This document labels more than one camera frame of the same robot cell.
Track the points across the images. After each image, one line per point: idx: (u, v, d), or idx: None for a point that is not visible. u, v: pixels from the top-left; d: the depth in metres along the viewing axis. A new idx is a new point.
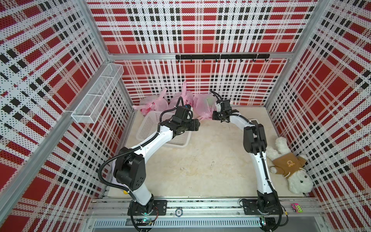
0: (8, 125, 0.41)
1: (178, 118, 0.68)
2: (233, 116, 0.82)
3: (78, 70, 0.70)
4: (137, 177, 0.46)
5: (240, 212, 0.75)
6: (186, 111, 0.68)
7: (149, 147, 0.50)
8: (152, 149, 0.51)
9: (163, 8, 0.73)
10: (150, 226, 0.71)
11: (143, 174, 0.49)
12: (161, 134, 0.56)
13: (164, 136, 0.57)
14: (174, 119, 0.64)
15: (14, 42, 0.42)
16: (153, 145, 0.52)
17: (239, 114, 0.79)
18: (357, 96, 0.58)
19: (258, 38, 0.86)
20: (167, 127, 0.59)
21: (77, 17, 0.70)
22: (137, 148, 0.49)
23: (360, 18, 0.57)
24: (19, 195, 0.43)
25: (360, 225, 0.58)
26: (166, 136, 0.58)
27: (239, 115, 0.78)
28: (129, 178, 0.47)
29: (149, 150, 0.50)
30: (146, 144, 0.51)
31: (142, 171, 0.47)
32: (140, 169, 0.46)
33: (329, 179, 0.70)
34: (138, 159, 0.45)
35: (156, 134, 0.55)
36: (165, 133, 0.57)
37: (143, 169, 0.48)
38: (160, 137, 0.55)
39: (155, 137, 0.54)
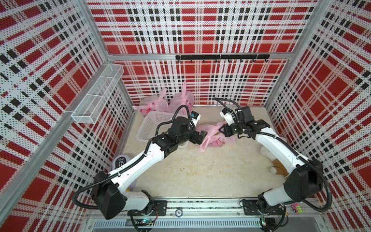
0: (8, 125, 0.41)
1: (173, 133, 0.59)
2: (264, 136, 0.55)
3: (78, 71, 0.70)
4: (112, 207, 0.41)
5: (240, 212, 0.75)
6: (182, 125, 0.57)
7: (129, 175, 0.44)
8: (134, 175, 0.46)
9: (163, 8, 0.73)
10: (150, 226, 0.71)
11: (121, 203, 0.45)
12: (147, 155, 0.49)
13: (152, 158, 0.50)
14: (169, 134, 0.60)
15: (14, 43, 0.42)
16: (136, 170, 0.46)
17: (276, 135, 0.53)
18: (357, 96, 0.58)
19: (258, 39, 0.86)
20: (157, 146, 0.52)
21: (77, 17, 0.70)
22: (114, 176, 0.43)
23: (360, 18, 0.57)
24: (19, 195, 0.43)
25: (360, 225, 0.58)
26: (157, 156, 0.51)
27: (276, 137, 0.52)
28: (103, 207, 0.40)
29: (129, 177, 0.44)
30: (126, 170, 0.44)
31: (118, 200, 0.42)
32: (117, 200, 0.42)
33: (329, 180, 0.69)
34: (113, 189, 0.40)
35: (142, 156, 0.48)
36: (153, 154, 0.50)
37: (121, 199, 0.43)
38: (146, 160, 0.48)
39: (139, 161, 0.47)
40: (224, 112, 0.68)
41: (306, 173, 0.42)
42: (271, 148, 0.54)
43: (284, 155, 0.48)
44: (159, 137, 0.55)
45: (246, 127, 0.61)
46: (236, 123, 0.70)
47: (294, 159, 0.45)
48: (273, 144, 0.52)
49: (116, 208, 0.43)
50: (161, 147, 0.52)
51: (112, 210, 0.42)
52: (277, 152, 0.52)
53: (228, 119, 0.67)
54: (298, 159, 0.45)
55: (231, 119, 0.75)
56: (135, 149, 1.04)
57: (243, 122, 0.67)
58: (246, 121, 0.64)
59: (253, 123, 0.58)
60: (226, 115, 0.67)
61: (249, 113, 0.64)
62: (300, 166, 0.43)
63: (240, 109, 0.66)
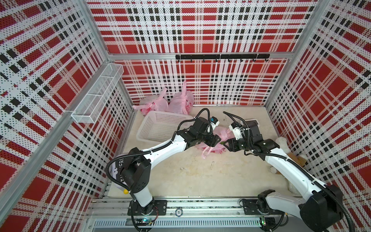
0: (8, 125, 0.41)
1: (194, 129, 0.66)
2: (275, 159, 0.53)
3: (78, 71, 0.70)
4: (139, 181, 0.45)
5: (240, 212, 0.75)
6: (205, 124, 0.65)
7: (159, 154, 0.49)
8: (162, 156, 0.51)
9: (163, 8, 0.73)
10: (150, 226, 0.71)
11: (146, 181, 0.48)
12: (174, 143, 0.55)
13: (178, 146, 0.56)
14: (191, 130, 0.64)
15: (14, 42, 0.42)
16: (164, 152, 0.51)
17: (286, 158, 0.51)
18: (357, 96, 0.58)
19: (258, 38, 0.86)
20: (181, 137, 0.58)
21: (77, 17, 0.70)
22: (147, 153, 0.48)
23: (360, 18, 0.57)
24: (18, 195, 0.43)
25: (360, 225, 0.58)
26: (181, 146, 0.58)
27: (286, 160, 0.50)
28: (131, 180, 0.47)
29: (158, 156, 0.49)
30: (156, 150, 0.50)
31: (145, 176, 0.46)
32: (145, 175, 0.46)
33: (330, 179, 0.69)
34: (146, 164, 0.45)
35: (169, 142, 0.55)
36: (178, 143, 0.56)
37: (147, 176, 0.47)
38: (172, 146, 0.54)
39: (167, 146, 0.53)
40: (233, 126, 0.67)
41: (325, 200, 0.39)
42: (284, 170, 0.51)
43: (298, 180, 0.46)
44: (182, 131, 0.62)
45: (254, 148, 0.60)
46: (244, 139, 0.69)
47: (309, 184, 0.43)
48: (285, 168, 0.50)
49: (140, 183, 0.47)
50: (185, 139, 0.58)
51: (137, 185, 0.46)
52: (290, 176, 0.49)
53: (236, 133, 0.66)
54: (314, 184, 0.43)
55: (238, 134, 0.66)
56: None
57: (251, 139, 0.65)
58: (254, 140, 0.62)
59: (262, 142, 0.57)
60: (234, 129, 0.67)
61: (256, 132, 0.62)
62: (316, 193, 0.41)
63: (249, 127, 0.64)
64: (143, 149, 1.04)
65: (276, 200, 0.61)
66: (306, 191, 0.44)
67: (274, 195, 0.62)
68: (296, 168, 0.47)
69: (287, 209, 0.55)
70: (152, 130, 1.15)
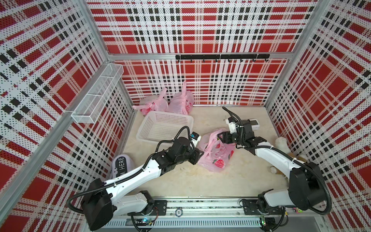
0: (8, 125, 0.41)
1: (173, 152, 0.61)
2: (262, 148, 0.60)
3: (78, 71, 0.70)
4: (99, 218, 0.41)
5: (240, 212, 0.75)
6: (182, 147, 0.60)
7: (124, 187, 0.45)
8: (128, 188, 0.46)
9: (163, 8, 0.73)
10: (150, 226, 0.71)
11: (108, 217, 0.44)
12: (145, 171, 0.50)
13: (149, 174, 0.52)
14: (169, 152, 0.63)
15: (14, 42, 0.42)
16: (131, 183, 0.46)
17: (271, 146, 0.57)
18: (357, 96, 0.58)
19: (258, 38, 0.86)
20: (155, 164, 0.53)
21: (77, 17, 0.70)
22: (109, 186, 0.43)
23: (360, 18, 0.57)
24: (19, 195, 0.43)
25: (360, 225, 0.58)
26: (155, 173, 0.53)
27: (271, 147, 0.57)
28: (91, 217, 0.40)
29: (123, 189, 0.44)
30: (122, 181, 0.45)
31: (106, 213, 0.42)
32: (107, 211, 0.42)
33: (329, 179, 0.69)
34: (106, 199, 0.40)
35: (139, 170, 0.50)
36: (151, 171, 0.51)
37: (109, 212, 0.43)
38: (143, 175, 0.49)
39: (137, 175, 0.48)
40: (230, 120, 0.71)
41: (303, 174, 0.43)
42: (270, 158, 0.57)
43: (281, 161, 0.51)
44: (158, 154, 0.57)
45: (245, 143, 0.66)
46: (237, 134, 0.76)
47: (290, 163, 0.48)
48: (271, 154, 0.55)
49: (102, 220, 0.43)
50: (160, 166, 0.53)
51: (97, 222, 0.42)
52: (277, 162, 0.54)
53: (232, 127, 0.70)
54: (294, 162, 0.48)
55: (233, 129, 0.80)
56: (135, 149, 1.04)
57: (243, 136, 0.72)
58: (246, 137, 0.71)
59: (251, 139, 0.64)
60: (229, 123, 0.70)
61: (249, 129, 0.68)
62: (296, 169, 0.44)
63: (242, 126, 0.70)
64: (143, 149, 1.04)
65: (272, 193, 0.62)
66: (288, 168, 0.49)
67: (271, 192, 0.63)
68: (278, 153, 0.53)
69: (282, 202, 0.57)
70: (152, 130, 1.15)
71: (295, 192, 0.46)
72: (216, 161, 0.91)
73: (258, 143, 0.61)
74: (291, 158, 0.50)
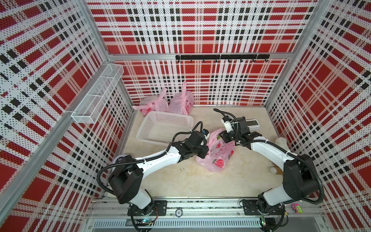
0: (8, 125, 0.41)
1: (190, 142, 0.66)
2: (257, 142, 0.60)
3: (78, 71, 0.70)
4: (129, 190, 0.44)
5: (240, 212, 0.75)
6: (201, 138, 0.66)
7: (152, 165, 0.48)
8: (155, 166, 0.50)
9: (163, 8, 0.73)
10: (150, 226, 0.71)
11: (135, 190, 0.47)
12: (168, 154, 0.54)
13: (171, 158, 0.56)
14: (186, 142, 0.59)
15: (14, 43, 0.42)
16: (158, 163, 0.51)
17: (265, 140, 0.59)
18: (357, 96, 0.58)
19: (258, 39, 0.86)
20: (177, 149, 0.58)
21: (77, 17, 0.70)
22: (139, 163, 0.47)
23: (359, 18, 0.57)
24: (19, 195, 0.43)
25: (360, 225, 0.58)
26: (175, 158, 0.58)
27: (266, 141, 0.58)
28: (121, 189, 0.45)
29: (151, 166, 0.49)
30: (150, 160, 0.49)
31: (135, 186, 0.45)
32: (136, 183, 0.44)
33: (329, 179, 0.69)
34: (137, 172, 0.43)
35: (164, 152, 0.54)
36: (173, 155, 0.56)
37: (136, 186, 0.46)
38: (166, 157, 0.53)
39: (162, 156, 0.53)
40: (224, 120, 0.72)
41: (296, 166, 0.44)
42: (264, 151, 0.58)
43: (276, 154, 0.52)
44: (177, 142, 0.62)
45: (241, 139, 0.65)
46: (234, 132, 0.77)
47: (284, 155, 0.49)
48: (265, 148, 0.57)
49: (130, 193, 0.45)
50: (180, 152, 0.58)
51: (126, 195, 0.44)
52: (271, 155, 0.55)
53: (227, 126, 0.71)
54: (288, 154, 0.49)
55: (229, 127, 0.81)
56: (135, 149, 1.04)
57: (239, 132, 0.73)
58: (242, 132, 0.70)
59: (248, 134, 0.65)
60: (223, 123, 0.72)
61: (244, 124, 0.69)
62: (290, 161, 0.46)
63: (237, 122, 0.71)
64: (143, 149, 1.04)
65: (271, 192, 0.62)
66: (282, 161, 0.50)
67: (269, 190, 0.63)
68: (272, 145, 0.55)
69: (281, 197, 0.57)
70: (153, 130, 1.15)
71: (290, 183, 0.47)
72: (215, 161, 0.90)
73: (254, 137, 0.62)
74: (284, 150, 0.51)
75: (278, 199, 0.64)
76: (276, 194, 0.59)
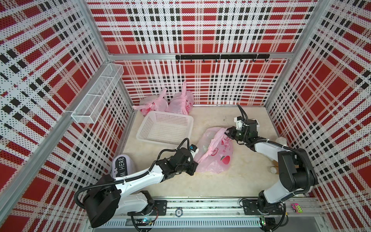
0: (8, 125, 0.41)
1: (174, 161, 0.66)
2: (259, 143, 0.66)
3: (78, 70, 0.70)
4: (105, 213, 0.42)
5: (240, 212, 0.75)
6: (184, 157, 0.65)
7: (132, 185, 0.47)
8: (134, 187, 0.49)
9: (163, 8, 0.73)
10: (150, 226, 0.71)
11: (110, 213, 0.44)
12: (150, 174, 0.53)
13: (154, 178, 0.55)
14: (171, 161, 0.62)
15: (14, 42, 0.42)
16: (137, 183, 0.49)
17: (266, 139, 0.64)
18: (357, 96, 0.58)
19: (258, 39, 0.86)
20: (160, 169, 0.57)
21: (77, 17, 0.70)
22: (118, 183, 0.45)
23: (360, 18, 0.57)
24: (19, 195, 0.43)
25: (360, 225, 0.58)
26: (158, 178, 0.57)
27: (267, 141, 0.63)
28: (95, 211, 0.42)
29: (131, 187, 0.47)
30: (130, 180, 0.48)
31: (112, 208, 0.43)
32: (112, 207, 0.43)
33: (329, 179, 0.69)
34: (115, 195, 0.42)
35: (145, 173, 0.52)
36: (156, 175, 0.55)
37: (113, 209, 0.44)
38: (149, 177, 0.52)
39: (144, 176, 0.51)
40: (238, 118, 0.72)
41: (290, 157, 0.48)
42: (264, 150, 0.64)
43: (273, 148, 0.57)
44: (162, 162, 0.61)
45: (247, 141, 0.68)
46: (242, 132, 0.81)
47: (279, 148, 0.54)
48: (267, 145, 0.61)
49: (106, 215, 0.43)
50: (163, 171, 0.57)
51: (101, 218, 0.42)
52: (271, 153, 0.59)
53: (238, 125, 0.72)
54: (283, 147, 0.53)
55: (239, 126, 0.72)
56: (135, 149, 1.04)
57: (247, 134, 0.78)
58: (249, 135, 0.75)
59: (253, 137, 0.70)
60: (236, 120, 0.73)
61: (254, 129, 0.74)
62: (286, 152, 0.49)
63: (248, 125, 0.76)
64: (143, 149, 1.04)
65: (272, 190, 0.62)
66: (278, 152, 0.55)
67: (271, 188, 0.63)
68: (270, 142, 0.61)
69: (280, 195, 0.57)
70: (152, 130, 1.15)
71: (284, 175, 0.50)
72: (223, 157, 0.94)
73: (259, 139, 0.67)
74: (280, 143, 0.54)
75: (277, 198, 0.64)
76: (275, 189, 0.60)
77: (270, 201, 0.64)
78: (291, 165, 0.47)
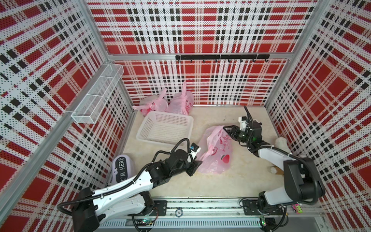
0: (8, 125, 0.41)
1: (168, 165, 0.59)
2: (263, 149, 0.64)
3: (78, 71, 0.70)
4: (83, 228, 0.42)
5: (240, 212, 0.75)
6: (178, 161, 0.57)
7: (111, 199, 0.44)
8: (116, 200, 0.46)
9: (163, 8, 0.73)
10: (150, 226, 0.71)
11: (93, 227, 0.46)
12: (135, 184, 0.49)
13: (141, 187, 0.51)
14: (165, 165, 0.61)
15: (14, 42, 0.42)
16: (119, 195, 0.46)
17: (271, 146, 0.61)
18: (357, 96, 0.58)
19: (258, 39, 0.86)
20: (148, 176, 0.52)
21: (77, 17, 0.70)
22: (95, 198, 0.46)
23: (359, 18, 0.57)
24: (19, 195, 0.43)
25: (360, 225, 0.58)
26: (147, 186, 0.52)
27: (271, 147, 0.61)
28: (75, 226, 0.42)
29: (111, 201, 0.45)
30: (109, 194, 0.45)
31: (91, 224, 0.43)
32: (91, 224, 0.43)
33: (329, 180, 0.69)
34: (91, 212, 0.40)
35: (130, 183, 0.49)
36: (142, 184, 0.50)
37: (94, 224, 0.44)
38: (133, 187, 0.48)
39: (126, 187, 0.48)
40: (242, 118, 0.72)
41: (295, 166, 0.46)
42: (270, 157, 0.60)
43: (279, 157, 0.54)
44: (154, 166, 0.56)
45: (249, 146, 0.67)
46: (246, 135, 0.78)
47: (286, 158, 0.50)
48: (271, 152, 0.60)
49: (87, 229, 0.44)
50: (152, 179, 0.52)
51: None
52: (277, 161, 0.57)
53: (243, 126, 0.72)
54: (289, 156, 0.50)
55: (244, 127, 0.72)
56: (135, 149, 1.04)
57: (251, 138, 0.75)
58: (253, 139, 0.73)
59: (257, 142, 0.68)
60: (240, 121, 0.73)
61: (259, 133, 0.71)
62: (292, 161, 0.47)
63: (252, 129, 0.73)
64: (143, 149, 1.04)
65: (273, 192, 0.61)
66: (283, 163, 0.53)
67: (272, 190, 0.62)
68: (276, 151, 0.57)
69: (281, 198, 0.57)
70: (152, 130, 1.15)
71: (289, 185, 0.48)
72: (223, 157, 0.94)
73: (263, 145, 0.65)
74: (286, 152, 0.54)
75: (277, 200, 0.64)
76: (277, 193, 0.59)
77: (269, 203, 0.65)
78: (297, 175, 0.45)
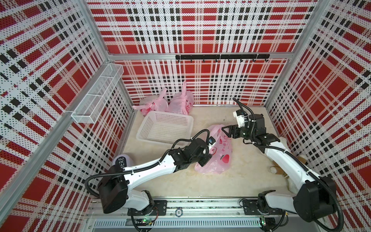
0: (8, 125, 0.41)
1: (188, 152, 0.61)
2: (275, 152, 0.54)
3: (78, 70, 0.70)
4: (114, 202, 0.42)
5: (240, 212, 0.75)
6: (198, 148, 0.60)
7: (140, 176, 0.46)
8: (144, 178, 0.47)
9: (163, 8, 0.73)
10: (150, 226, 0.71)
11: (122, 202, 0.46)
12: (161, 165, 0.51)
13: (165, 169, 0.53)
14: (185, 151, 0.62)
15: (14, 42, 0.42)
16: (147, 174, 0.47)
17: (285, 150, 0.52)
18: (357, 96, 0.58)
19: (258, 39, 0.86)
20: (172, 160, 0.54)
21: (77, 17, 0.70)
22: (127, 173, 0.44)
23: (360, 18, 0.57)
24: (18, 195, 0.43)
25: (360, 225, 0.58)
26: (170, 168, 0.54)
27: (284, 152, 0.52)
28: (106, 199, 0.43)
29: (140, 178, 0.46)
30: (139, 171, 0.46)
31: (121, 198, 0.43)
32: (121, 196, 0.43)
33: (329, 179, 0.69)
34: (122, 185, 0.41)
35: (156, 164, 0.50)
36: (166, 166, 0.52)
37: (123, 198, 0.44)
38: (158, 168, 0.50)
39: (153, 166, 0.49)
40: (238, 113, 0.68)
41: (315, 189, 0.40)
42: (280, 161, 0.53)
43: (294, 169, 0.47)
44: (175, 151, 0.57)
45: (255, 140, 0.62)
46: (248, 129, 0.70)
47: (303, 174, 0.44)
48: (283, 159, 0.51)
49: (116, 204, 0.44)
50: (175, 162, 0.53)
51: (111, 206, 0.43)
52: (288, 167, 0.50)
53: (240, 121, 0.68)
54: (308, 174, 0.44)
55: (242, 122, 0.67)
56: (135, 149, 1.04)
57: (254, 131, 0.67)
58: (257, 132, 0.63)
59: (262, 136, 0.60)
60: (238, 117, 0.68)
61: (261, 124, 0.62)
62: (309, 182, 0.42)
63: (255, 120, 0.64)
64: (143, 149, 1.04)
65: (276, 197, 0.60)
66: (300, 180, 0.45)
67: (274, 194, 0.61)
68: (292, 159, 0.49)
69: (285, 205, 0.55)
70: (152, 130, 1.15)
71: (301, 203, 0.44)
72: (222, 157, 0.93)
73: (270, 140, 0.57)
74: (306, 168, 0.46)
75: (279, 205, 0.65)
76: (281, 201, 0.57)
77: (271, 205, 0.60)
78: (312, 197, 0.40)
